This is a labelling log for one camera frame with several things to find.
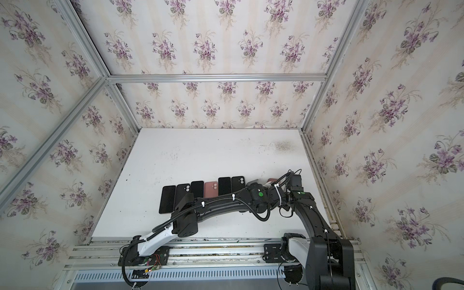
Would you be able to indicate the black phone case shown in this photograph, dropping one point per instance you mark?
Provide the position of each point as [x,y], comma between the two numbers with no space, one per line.
[183,197]
[238,183]

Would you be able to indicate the black phone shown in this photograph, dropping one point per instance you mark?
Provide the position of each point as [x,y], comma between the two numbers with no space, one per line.
[167,200]
[224,186]

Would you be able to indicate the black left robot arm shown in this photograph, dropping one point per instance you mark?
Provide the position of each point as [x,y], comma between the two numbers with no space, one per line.
[255,198]

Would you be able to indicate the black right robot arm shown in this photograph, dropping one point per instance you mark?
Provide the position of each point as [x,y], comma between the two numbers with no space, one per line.
[327,259]

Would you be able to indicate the white vent grille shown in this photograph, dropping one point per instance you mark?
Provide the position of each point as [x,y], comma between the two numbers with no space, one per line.
[182,274]

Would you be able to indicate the aluminium frame bar back top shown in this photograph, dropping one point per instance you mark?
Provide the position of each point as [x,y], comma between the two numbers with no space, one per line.
[201,78]

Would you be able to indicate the aluminium rail front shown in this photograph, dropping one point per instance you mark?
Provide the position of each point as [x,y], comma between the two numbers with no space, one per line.
[182,253]

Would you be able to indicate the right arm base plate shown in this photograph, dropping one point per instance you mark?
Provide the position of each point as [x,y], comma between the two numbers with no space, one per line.
[274,253]

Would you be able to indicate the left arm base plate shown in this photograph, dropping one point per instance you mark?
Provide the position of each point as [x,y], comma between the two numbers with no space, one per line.
[158,258]

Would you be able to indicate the aluminium frame post back right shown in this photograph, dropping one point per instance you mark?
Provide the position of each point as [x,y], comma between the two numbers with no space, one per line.
[341,48]

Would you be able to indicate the aluminium frame post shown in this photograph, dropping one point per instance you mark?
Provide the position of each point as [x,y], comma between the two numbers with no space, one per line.
[341,48]
[79,31]

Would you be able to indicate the aluminium frame post back left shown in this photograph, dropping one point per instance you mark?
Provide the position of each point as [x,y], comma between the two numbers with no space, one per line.
[79,31]

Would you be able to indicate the aluminium frame beam left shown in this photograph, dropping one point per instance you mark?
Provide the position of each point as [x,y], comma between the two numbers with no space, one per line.
[9,191]

